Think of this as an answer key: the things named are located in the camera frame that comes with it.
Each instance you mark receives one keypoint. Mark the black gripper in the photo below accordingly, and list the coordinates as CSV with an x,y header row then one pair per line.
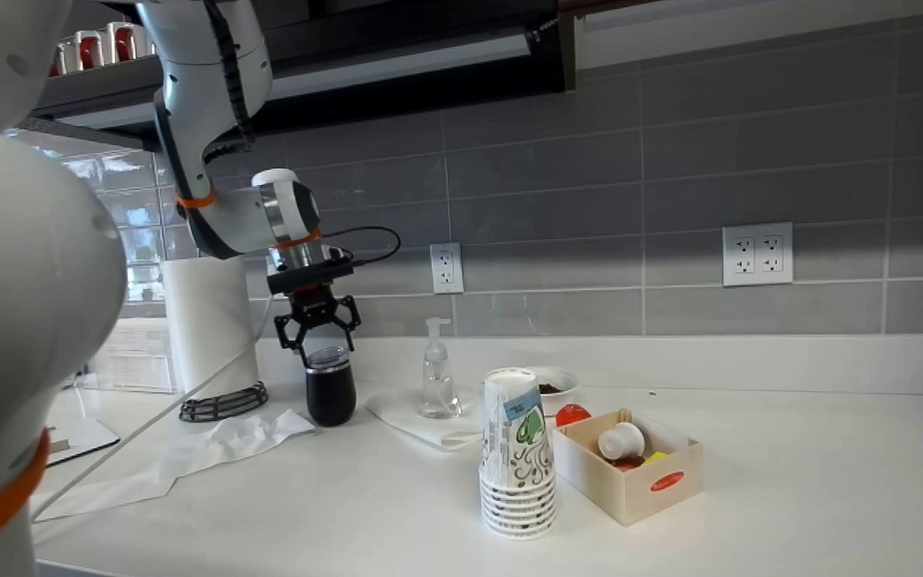
x,y
315,298

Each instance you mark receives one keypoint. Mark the clear round mug lid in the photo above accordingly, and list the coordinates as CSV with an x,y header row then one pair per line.
x,y
329,355

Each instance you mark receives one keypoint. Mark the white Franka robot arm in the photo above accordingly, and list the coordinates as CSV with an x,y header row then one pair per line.
x,y
25,276

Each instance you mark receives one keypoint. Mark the black coffee mug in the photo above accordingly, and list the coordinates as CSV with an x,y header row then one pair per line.
x,y
333,398

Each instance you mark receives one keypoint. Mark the white paper towel roll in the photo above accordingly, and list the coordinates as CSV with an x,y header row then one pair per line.
x,y
205,321

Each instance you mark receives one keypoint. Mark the clear pump sanitizer bottle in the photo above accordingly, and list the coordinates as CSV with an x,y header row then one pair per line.
x,y
438,379

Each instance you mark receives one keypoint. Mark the loose white paper towel sheet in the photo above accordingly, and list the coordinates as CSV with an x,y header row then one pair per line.
x,y
239,436

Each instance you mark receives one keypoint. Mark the clear plastic storage container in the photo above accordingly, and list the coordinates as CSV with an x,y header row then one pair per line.
x,y
135,358

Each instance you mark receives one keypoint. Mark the stack of printed paper cups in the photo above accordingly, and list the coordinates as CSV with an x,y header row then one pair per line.
x,y
513,461

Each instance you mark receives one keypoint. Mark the small white dish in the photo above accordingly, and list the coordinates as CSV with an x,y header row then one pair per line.
x,y
560,379

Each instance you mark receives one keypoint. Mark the small red toy piece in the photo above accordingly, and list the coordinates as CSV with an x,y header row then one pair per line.
x,y
571,415

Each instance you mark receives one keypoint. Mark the dark overhead cabinet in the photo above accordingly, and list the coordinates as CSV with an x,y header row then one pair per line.
x,y
432,48

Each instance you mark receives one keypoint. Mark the red can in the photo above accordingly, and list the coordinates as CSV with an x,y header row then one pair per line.
x,y
127,40
91,48

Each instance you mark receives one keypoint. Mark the cream wooden toy box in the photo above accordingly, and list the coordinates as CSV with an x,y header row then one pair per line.
x,y
640,484

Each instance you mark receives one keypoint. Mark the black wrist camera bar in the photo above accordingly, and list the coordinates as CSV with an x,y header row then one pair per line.
x,y
310,272

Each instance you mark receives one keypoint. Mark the white double wall outlet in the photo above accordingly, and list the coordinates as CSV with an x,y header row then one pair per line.
x,y
446,267

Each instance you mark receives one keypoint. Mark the white quad wall outlet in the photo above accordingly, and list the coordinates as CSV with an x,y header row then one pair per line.
x,y
758,254

